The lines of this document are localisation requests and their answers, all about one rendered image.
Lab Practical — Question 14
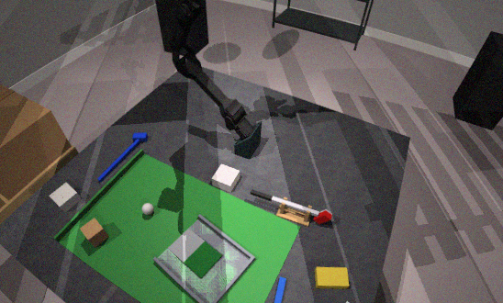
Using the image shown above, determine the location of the yellow flat block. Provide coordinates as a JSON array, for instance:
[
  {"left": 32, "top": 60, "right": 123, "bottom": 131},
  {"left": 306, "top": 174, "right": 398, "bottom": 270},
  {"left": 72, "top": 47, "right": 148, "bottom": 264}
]
[{"left": 314, "top": 266, "right": 349, "bottom": 289}]

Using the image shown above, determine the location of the brown cube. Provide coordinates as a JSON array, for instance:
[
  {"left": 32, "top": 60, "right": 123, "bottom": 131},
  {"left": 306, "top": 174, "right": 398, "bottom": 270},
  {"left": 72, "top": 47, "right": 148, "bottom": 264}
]
[{"left": 80, "top": 218, "right": 109, "bottom": 247}]

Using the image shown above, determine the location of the white golf ball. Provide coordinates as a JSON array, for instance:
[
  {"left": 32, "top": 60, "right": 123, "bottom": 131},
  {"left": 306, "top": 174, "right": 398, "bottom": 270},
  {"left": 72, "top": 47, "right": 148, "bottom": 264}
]
[{"left": 142, "top": 203, "right": 154, "bottom": 215}]

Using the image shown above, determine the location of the blue long bar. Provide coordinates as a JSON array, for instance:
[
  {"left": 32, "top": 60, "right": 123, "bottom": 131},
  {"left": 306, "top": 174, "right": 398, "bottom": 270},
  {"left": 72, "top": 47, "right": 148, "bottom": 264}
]
[{"left": 274, "top": 276, "right": 286, "bottom": 303}]

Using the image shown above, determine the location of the green flat mat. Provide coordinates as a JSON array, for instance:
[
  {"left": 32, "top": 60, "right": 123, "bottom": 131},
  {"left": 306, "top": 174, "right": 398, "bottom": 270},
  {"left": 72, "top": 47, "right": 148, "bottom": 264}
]
[{"left": 59, "top": 153, "right": 301, "bottom": 303}]

